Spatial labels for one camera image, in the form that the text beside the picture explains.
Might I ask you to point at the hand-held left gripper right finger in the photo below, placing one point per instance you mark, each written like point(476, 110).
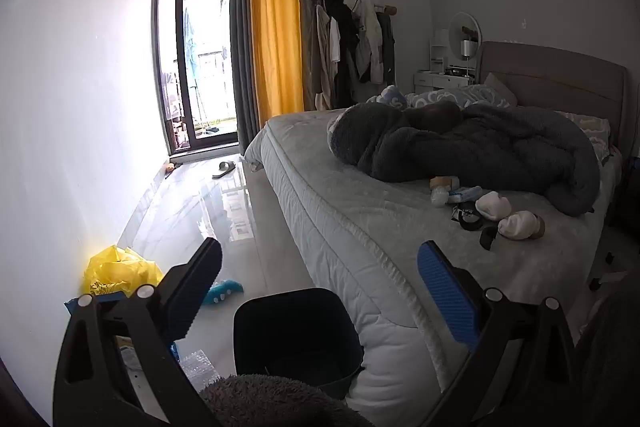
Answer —
point(445, 292)

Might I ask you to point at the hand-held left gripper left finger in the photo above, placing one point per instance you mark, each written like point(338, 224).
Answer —
point(192, 292)

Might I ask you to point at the black trash bin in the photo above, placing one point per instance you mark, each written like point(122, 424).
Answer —
point(300, 332)

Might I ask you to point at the teal plush toy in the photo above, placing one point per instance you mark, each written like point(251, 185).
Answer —
point(225, 291)

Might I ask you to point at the clear bubble wrap sheet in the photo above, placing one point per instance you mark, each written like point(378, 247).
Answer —
point(197, 364)

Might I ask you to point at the yellow plastic bag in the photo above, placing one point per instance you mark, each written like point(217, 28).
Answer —
point(115, 269)

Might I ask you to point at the white soft bundle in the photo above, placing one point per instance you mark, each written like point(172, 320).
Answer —
point(492, 205)
point(517, 226)

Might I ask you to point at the blue tissue pack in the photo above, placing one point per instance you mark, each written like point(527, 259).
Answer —
point(465, 194)

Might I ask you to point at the brown tape roll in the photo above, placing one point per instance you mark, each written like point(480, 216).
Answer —
point(440, 183)

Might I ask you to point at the bed with grey bedspread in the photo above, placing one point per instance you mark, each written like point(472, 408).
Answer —
point(360, 217)

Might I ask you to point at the grey slipper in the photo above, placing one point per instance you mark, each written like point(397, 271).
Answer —
point(223, 169)

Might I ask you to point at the person's dark fleece garment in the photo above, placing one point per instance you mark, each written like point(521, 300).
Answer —
point(280, 402)

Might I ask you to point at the dark grey fleece blanket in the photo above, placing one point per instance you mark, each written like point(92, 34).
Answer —
point(475, 152)

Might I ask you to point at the brown pillow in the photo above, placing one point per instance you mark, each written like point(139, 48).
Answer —
point(440, 114)

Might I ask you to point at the blue white patterned quilt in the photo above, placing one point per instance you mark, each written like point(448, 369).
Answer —
point(450, 96)

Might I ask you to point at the white dresser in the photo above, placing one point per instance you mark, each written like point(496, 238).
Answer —
point(440, 82)

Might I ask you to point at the beige upholstered headboard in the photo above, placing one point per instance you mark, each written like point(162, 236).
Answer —
point(550, 77)

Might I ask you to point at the white shelf organizer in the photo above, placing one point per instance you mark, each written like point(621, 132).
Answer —
point(437, 52)

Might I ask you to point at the white table lamp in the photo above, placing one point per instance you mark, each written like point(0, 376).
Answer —
point(467, 48)

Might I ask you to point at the dark green coat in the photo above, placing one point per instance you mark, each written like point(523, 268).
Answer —
point(386, 47)

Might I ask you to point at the black framed glass door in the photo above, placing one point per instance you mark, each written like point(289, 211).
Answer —
point(181, 32)

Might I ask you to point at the white jacket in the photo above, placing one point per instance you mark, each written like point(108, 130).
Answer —
point(369, 42)

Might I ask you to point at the beige coat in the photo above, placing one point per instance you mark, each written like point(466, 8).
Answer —
point(322, 57)

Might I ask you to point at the black jacket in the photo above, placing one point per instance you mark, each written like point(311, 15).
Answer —
point(345, 32)

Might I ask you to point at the yellow curtain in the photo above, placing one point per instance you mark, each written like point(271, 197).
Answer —
point(275, 17)

